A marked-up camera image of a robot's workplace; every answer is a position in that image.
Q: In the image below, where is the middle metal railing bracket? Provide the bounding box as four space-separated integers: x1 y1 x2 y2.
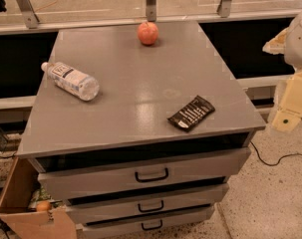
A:
146 0 156 22

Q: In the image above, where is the right metal railing bracket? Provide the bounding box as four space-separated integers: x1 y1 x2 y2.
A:
217 0 232 18

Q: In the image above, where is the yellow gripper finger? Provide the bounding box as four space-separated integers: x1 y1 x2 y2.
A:
262 29 287 55
272 71 302 132

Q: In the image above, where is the black snack bar wrapper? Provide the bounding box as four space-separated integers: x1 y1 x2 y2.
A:
167 96 215 132

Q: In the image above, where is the green packet in box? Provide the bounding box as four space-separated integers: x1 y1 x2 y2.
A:
28 187 62 210

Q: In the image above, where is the red apple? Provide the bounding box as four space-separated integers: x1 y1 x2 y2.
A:
138 22 158 45

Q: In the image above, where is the clear plastic water bottle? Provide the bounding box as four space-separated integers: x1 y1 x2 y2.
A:
41 62 100 102

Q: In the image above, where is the grey drawer cabinet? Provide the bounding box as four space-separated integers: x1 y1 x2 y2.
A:
16 20 267 239

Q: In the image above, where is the orange fruit in box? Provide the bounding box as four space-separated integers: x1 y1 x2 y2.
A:
36 201 52 212

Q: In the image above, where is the metal railing bracket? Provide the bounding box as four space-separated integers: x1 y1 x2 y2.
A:
146 0 156 22
217 0 232 18
16 0 39 29

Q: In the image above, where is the middle grey drawer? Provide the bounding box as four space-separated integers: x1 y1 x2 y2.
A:
66 178 229 225

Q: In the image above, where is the left metal railing bracket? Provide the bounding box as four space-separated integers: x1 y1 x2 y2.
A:
16 0 39 29

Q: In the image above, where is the bottom grey drawer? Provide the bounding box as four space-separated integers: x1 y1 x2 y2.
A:
83 205 214 239

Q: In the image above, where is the cardboard box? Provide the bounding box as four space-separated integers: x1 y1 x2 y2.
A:
0 157 77 239

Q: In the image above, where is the black floor cable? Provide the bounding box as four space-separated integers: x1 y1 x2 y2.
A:
249 140 302 167

